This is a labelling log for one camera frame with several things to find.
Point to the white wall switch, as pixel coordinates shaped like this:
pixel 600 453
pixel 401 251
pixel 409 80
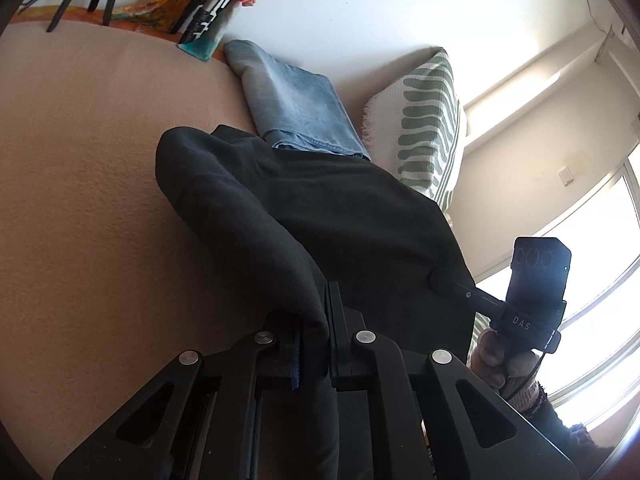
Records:
pixel 567 175

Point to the white window frame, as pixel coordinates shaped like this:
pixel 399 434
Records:
pixel 595 270

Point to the folded blue jeans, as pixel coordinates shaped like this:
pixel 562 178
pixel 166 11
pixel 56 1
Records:
pixel 295 95

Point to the person's right hand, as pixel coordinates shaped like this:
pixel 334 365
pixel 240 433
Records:
pixel 500 360

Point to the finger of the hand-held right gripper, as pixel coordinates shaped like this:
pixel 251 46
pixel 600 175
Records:
pixel 465 291

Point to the black pants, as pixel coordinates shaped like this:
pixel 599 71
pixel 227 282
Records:
pixel 325 210

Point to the person's right forearm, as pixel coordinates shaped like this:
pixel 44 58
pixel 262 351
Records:
pixel 560 420

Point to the white green patterned pillow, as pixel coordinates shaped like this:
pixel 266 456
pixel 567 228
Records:
pixel 425 125

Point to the beige bed cover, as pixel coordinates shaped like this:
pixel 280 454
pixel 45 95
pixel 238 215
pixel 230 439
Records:
pixel 100 185

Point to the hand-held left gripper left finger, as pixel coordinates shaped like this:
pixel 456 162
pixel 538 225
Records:
pixel 296 357

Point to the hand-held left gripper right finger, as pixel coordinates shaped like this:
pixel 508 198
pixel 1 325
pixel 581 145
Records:
pixel 334 340

